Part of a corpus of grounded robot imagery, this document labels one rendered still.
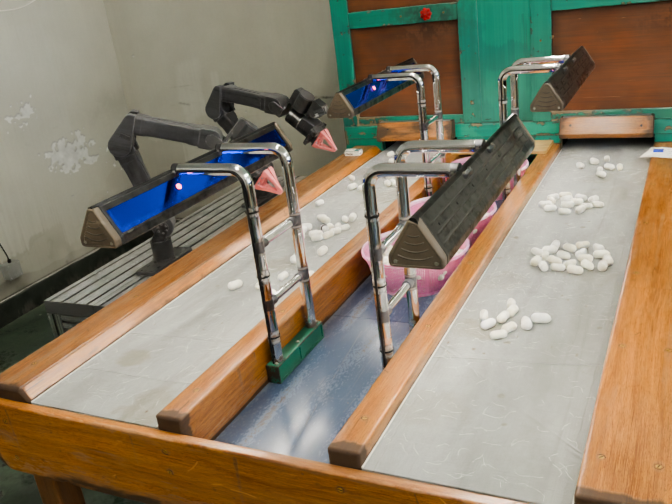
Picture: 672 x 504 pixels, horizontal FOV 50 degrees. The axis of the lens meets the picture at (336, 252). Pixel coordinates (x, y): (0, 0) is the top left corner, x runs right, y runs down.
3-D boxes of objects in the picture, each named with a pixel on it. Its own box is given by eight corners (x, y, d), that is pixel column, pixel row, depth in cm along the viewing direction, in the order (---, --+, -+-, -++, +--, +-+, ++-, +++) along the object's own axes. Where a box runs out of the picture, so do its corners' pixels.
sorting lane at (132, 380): (33, 411, 137) (29, 402, 136) (383, 155, 286) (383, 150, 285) (158, 437, 124) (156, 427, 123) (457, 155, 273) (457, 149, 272)
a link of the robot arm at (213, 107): (292, 94, 251) (219, 78, 262) (279, 99, 243) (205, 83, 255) (291, 128, 256) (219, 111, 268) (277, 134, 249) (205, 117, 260)
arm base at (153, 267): (188, 226, 222) (170, 225, 225) (148, 250, 205) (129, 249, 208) (193, 250, 225) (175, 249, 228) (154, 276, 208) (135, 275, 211)
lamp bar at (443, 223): (387, 267, 98) (382, 217, 96) (496, 149, 150) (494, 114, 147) (444, 271, 95) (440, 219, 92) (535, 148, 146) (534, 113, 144)
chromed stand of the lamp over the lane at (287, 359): (202, 372, 152) (158, 167, 136) (251, 328, 168) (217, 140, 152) (281, 384, 144) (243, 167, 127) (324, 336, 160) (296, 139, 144)
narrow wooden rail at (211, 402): (167, 468, 126) (154, 414, 122) (458, 172, 275) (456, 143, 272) (192, 474, 124) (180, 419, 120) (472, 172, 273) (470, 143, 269)
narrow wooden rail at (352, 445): (334, 506, 112) (325, 447, 108) (545, 172, 261) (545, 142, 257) (367, 513, 110) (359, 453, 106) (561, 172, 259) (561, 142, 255)
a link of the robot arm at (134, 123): (224, 126, 210) (117, 106, 205) (223, 132, 202) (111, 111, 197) (218, 166, 214) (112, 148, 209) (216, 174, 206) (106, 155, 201)
